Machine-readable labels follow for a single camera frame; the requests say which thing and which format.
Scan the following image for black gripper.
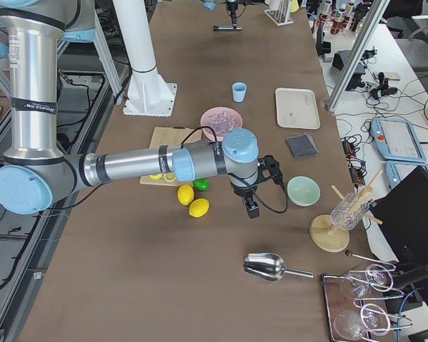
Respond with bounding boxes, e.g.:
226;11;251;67
228;155;281;219
225;0;245;26

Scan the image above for steel muddler with black tip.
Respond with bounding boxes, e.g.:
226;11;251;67
213;26;243;31

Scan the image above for white plastic cup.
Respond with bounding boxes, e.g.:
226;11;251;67
268;0;281;11

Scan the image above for steel ice scoop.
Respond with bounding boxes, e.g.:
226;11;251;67
243;253;314;281

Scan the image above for light blue cup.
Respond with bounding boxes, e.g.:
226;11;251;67
232;82;248;103

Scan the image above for wooden cup stand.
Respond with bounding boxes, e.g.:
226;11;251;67
310;170;383;252

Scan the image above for clear ice cubes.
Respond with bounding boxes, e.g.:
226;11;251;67
207;110;241;136

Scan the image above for green bowl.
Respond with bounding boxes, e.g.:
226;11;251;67
287;176;321;207

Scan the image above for yellow lemon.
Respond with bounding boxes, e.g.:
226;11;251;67
177;184;195;206
188;198;210;218

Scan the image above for green lime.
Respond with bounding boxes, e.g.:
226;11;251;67
193;178;210;192

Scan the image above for grey folded cloth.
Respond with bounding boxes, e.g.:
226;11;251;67
285;133;319;158

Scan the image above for lemon half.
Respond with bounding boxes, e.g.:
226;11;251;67
163;173;176;182
149;173;163;180

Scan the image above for pink bowl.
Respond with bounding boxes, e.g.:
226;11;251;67
200;107;243;141

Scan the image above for clear glass on stand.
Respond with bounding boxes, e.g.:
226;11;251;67
330;192;372;231

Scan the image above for wooden cutting board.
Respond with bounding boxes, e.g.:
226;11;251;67
140;127;193;187

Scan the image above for cream rabbit tray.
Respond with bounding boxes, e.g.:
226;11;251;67
275;88;320;130

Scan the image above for wine glass rack tray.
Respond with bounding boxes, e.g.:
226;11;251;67
321;262;413;341

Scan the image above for black monitor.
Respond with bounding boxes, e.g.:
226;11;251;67
369;165;428;275

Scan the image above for blue teach pendant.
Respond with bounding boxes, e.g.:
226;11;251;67
370;118;427;162

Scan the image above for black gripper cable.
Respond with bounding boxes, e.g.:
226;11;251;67
180;126;289;214

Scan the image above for white wire cup rack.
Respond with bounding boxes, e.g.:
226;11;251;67
265;0;293;26

